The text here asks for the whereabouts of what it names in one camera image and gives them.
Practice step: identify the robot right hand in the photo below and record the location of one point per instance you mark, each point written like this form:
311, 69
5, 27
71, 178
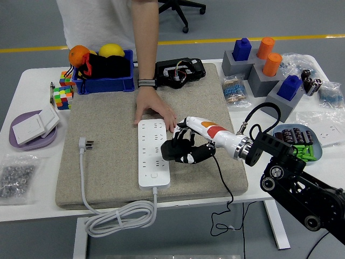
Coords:
223, 136

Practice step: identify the person's left hand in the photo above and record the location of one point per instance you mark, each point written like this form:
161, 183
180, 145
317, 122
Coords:
151, 98

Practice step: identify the black plug adapter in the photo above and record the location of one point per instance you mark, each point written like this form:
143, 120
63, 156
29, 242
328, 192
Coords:
168, 151

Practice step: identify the white power strip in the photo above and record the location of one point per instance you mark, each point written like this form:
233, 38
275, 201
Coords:
153, 180

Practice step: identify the person's left forearm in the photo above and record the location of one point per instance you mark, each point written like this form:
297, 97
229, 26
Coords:
145, 48

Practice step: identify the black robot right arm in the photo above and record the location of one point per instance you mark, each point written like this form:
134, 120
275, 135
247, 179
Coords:
269, 145

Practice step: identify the black wristwatch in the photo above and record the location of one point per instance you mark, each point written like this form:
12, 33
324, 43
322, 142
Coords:
147, 83

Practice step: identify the blue plastic bin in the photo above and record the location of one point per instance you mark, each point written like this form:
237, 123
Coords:
107, 85

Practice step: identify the clear bag of striped resistors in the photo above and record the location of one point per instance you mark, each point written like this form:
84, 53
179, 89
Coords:
234, 90

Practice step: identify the black pouch with red trim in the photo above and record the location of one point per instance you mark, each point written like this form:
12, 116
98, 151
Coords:
113, 67

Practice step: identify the grey-brown mat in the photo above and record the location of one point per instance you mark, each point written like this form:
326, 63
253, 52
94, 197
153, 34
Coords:
107, 121

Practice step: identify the large yellow lemon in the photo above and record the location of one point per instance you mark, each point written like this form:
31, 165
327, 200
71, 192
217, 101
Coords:
110, 50

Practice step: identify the grey block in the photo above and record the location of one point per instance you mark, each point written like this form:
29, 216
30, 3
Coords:
231, 66
292, 106
258, 82

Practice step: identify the small yellow fruit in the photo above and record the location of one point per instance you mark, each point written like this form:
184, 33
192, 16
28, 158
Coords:
93, 52

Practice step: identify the black office chair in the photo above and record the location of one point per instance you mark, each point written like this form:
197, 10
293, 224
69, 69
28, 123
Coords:
185, 29

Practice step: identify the blue peg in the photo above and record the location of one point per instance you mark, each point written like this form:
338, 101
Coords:
241, 50
288, 86

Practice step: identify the orange fruit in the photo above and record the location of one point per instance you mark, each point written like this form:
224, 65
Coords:
76, 55

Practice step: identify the pile of green cylinders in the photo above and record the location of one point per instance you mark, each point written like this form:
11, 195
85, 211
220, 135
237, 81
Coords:
307, 156

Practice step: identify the orange cylinder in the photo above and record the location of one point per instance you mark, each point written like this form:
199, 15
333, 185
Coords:
265, 47
272, 64

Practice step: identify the white-edged puzzle cube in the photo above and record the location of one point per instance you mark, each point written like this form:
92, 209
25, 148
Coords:
63, 98

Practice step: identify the orange-sided puzzle cube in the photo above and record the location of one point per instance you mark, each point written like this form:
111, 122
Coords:
65, 78

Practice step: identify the person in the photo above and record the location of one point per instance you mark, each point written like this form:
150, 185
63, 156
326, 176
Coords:
94, 24

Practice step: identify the light blue tray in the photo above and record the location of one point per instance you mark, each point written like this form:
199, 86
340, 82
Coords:
318, 152

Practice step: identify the silver pen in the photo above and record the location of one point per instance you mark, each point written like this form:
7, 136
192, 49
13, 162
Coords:
51, 94

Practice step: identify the black cylindrical capacitor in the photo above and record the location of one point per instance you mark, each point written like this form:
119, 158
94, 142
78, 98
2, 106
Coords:
308, 83
316, 86
306, 73

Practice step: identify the large crumpled clear bag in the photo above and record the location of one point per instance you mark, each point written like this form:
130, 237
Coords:
296, 62

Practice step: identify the white table leg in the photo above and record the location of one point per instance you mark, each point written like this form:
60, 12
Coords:
280, 234
80, 242

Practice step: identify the purple tray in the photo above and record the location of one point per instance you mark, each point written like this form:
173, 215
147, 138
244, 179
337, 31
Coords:
35, 145

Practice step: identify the clear bag of metal nuts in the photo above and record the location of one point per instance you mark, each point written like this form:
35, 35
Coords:
16, 178

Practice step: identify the small white wall switch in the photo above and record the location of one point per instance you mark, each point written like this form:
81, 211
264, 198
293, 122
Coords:
49, 120

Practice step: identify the large white wall switch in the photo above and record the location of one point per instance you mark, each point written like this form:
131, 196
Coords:
28, 130

